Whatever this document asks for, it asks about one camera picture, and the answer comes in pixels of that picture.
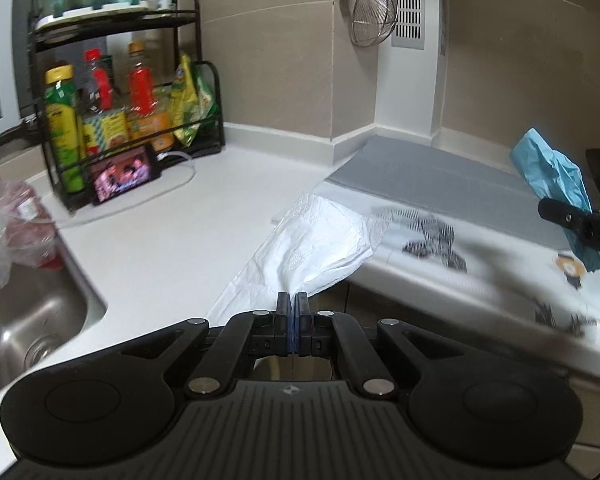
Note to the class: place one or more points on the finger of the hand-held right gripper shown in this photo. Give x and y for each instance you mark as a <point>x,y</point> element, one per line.
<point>562,212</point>

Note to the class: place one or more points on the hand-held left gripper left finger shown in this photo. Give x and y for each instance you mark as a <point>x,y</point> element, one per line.
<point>283,310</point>

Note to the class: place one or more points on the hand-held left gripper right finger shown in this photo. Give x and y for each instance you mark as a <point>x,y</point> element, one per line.
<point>301,312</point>

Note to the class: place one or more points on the light blue wrapper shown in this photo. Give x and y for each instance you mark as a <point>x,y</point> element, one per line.
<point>550,170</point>

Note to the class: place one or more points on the white tissue paper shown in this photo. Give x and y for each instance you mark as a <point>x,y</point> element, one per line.
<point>310,245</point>

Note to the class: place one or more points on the white leaf-print mat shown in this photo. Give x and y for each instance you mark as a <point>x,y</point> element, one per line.
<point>430,240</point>

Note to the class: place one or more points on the black smartphone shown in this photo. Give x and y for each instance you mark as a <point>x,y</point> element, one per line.
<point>125,177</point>

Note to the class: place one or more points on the orange label oil bottle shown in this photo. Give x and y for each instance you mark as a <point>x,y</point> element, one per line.
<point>152,127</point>

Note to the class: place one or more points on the yellow green seasoning bag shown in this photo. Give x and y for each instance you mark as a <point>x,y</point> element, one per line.
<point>192,100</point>

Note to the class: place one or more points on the yellow label sauce bottle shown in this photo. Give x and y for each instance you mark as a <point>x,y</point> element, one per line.
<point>107,132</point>

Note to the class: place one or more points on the stainless steel sink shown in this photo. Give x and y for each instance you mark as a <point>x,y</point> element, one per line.
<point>25,320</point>

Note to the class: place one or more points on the red label yellow cap bottle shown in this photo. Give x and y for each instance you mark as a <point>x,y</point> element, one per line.
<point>140,80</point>

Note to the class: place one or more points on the metal mesh strainer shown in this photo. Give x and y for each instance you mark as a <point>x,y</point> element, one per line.
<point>375,12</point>

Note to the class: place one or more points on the clear plastic bag of meat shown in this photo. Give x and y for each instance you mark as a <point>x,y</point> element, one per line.
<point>15,230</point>

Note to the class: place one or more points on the green label yellow cap bottle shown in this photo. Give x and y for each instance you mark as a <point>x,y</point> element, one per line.
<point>62,120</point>

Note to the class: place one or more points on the black curved faucet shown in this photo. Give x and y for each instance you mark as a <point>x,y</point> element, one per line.
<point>10,137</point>

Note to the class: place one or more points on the white jar tray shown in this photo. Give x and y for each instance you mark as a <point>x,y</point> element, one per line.
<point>95,12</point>

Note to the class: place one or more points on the white wall vent grille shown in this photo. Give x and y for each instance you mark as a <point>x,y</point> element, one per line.
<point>408,5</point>

